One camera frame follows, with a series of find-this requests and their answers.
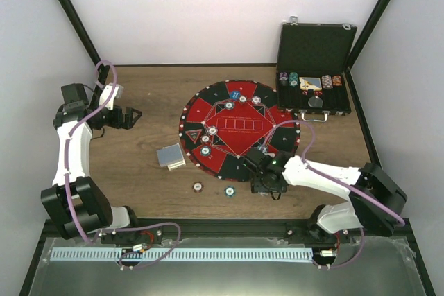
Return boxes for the teal chip stack in case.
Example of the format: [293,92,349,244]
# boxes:
[289,72,299,87]

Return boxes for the blue small blind button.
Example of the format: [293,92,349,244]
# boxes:
[230,91,241,100]

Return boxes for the red dice in case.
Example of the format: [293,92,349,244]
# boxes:
[302,90,323,96]

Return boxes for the white chip stack in case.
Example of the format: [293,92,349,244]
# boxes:
[321,75,333,89]

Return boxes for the red brown chip stack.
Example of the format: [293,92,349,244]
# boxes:
[192,182,203,193]

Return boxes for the black poker chip case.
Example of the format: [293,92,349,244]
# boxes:
[275,16,357,118]

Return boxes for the light blue slotted cable duct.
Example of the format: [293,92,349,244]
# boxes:
[49,247,313,263]

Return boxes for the round red black poker mat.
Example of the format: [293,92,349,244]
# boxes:
[179,80,301,182]

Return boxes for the playing card deck with box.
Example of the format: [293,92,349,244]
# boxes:
[156,143,186,171]

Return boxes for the card deck in case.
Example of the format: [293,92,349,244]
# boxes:
[300,77,322,91]

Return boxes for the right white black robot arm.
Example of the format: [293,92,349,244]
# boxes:
[243,148,407,243]

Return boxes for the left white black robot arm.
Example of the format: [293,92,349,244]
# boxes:
[41,83,142,243]

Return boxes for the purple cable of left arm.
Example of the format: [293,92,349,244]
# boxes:
[65,59,121,243]

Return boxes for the purple chip stack in case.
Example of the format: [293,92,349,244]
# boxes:
[279,72,289,86]

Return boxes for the triangular all in token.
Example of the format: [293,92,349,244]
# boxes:
[185,129,202,144]

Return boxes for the orange chip stack in case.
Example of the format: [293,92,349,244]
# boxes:
[332,75,343,87]

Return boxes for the teal chip stack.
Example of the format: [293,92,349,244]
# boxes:
[289,72,299,87]
[224,186,236,198]

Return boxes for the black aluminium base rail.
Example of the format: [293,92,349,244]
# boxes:
[41,218,413,241]

